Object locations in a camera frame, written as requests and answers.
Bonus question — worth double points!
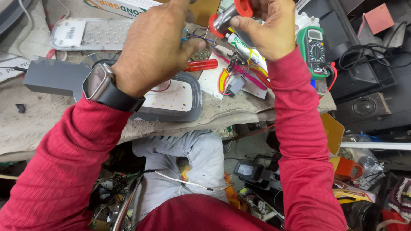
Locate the person's left hand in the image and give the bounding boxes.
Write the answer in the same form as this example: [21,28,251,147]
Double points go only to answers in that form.
[111,0,207,99]

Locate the person's right hand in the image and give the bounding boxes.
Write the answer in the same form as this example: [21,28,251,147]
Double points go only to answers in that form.
[229,0,298,61]

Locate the red solder wire spool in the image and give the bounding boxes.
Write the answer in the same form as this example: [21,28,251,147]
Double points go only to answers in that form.
[209,0,254,39]

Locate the white glue tube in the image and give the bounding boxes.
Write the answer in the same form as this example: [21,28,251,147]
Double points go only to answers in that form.
[227,33,269,73]

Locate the green digital multimeter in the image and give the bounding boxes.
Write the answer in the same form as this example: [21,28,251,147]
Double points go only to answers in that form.
[296,26,331,80]

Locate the white green printed box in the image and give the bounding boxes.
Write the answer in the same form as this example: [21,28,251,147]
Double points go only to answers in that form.
[83,0,162,19]

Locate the white LED light cover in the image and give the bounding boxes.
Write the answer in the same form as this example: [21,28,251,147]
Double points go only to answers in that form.
[49,18,135,51]

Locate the black smartwatch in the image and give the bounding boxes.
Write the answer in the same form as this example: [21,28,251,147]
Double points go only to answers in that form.
[82,63,146,113]

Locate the grey driver module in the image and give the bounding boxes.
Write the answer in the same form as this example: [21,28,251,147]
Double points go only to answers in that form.
[226,76,247,98]

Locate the white LED board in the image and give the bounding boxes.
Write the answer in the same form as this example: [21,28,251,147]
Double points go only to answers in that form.
[198,45,269,100]

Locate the red multimeter lead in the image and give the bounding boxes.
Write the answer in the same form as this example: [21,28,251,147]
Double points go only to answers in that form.
[319,62,338,101]

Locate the black audio equipment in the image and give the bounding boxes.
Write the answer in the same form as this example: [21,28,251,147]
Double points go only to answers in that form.
[298,0,411,133]

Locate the grey LED street light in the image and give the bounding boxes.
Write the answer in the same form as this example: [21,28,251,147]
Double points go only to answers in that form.
[23,56,203,123]

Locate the pink cardboard box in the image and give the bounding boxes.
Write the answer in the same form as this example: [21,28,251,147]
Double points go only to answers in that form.
[358,3,395,36]

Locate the yellow cardboard piece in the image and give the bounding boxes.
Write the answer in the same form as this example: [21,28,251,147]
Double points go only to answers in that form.
[320,112,345,157]

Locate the black speaker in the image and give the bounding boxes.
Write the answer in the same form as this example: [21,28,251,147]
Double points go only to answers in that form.
[332,92,392,129]

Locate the person's grey trousers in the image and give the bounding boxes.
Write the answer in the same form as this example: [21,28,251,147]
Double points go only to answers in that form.
[131,130,230,230]

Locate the beige table cloth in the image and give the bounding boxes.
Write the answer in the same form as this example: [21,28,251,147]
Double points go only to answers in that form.
[0,0,337,162]

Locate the small black meter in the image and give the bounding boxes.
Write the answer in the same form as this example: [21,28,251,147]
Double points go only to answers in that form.
[233,160,264,182]

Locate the white paper label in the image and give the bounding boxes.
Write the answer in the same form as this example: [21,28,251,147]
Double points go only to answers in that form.
[0,57,31,83]

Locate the orange box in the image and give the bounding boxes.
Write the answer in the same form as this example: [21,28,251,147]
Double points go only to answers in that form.
[334,156,364,182]

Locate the chrome stool leg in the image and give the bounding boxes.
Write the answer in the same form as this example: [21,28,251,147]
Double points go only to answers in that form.
[110,174,144,231]

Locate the heap of electronic scrap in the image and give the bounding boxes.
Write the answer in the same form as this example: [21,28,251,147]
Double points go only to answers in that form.
[89,122,411,231]

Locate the red screwdriver handle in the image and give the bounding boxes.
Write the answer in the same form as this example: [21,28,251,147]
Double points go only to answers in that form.
[183,59,219,72]

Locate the red yellow handled pliers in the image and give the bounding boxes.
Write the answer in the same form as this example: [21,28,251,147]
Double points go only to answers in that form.
[218,51,271,95]

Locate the black coiled cables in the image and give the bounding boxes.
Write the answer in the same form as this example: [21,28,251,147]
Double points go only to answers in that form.
[338,21,411,70]

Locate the white cable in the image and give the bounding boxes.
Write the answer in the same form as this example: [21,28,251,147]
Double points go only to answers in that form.
[143,169,234,192]

